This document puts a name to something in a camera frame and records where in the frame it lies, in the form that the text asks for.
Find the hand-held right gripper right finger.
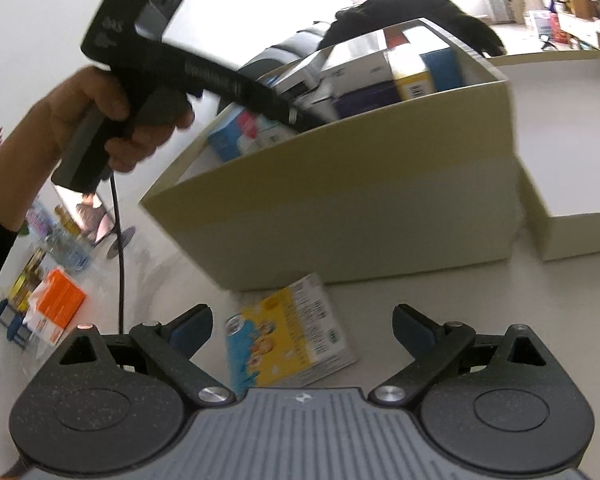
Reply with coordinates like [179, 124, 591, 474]
[370, 302, 551, 406]

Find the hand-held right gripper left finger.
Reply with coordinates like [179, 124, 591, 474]
[55, 302, 233, 406]

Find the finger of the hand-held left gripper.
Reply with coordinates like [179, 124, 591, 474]
[239, 79, 332, 134]

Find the light blue white box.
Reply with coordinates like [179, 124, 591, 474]
[208, 106, 301, 163]

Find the white grey box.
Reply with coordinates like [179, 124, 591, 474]
[272, 35, 396, 111]

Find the purple box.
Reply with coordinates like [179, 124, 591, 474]
[332, 81, 402, 122]

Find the yellow blue cartoon box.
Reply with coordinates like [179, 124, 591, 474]
[224, 272, 357, 392]

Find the yellow white box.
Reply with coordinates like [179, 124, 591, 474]
[384, 47, 436, 102]

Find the person's left forearm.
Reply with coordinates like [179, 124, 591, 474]
[0, 107, 66, 306]

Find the white marble desktop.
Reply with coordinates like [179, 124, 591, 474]
[0, 125, 600, 461]

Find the person's left hand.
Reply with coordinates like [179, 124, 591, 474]
[45, 66, 197, 174]

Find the dark grey sofa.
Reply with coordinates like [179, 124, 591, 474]
[240, 20, 336, 81]

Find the black round phone stand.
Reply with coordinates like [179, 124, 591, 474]
[105, 227, 137, 260]

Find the orange box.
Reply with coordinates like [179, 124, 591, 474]
[27, 266, 87, 347]

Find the clear bottle blue label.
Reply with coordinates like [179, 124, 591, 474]
[44, 227, 93, 272]

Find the smartphone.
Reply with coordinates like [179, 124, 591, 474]
[52, 184, 117, 250]

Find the brown glass bottle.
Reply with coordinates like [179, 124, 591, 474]
[10, 250, 47, 308]
[55, 204, 83, 235]

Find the blue rack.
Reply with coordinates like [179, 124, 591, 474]
[0, 299, 33, 348]

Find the light wooden cabinet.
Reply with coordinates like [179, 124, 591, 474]
[500, 0, 546, 25]

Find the white low cabinet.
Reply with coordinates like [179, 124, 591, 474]
[555, 10, 600, 53]

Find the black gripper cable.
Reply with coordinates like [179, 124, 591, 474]
[107, 170, 129, 336]

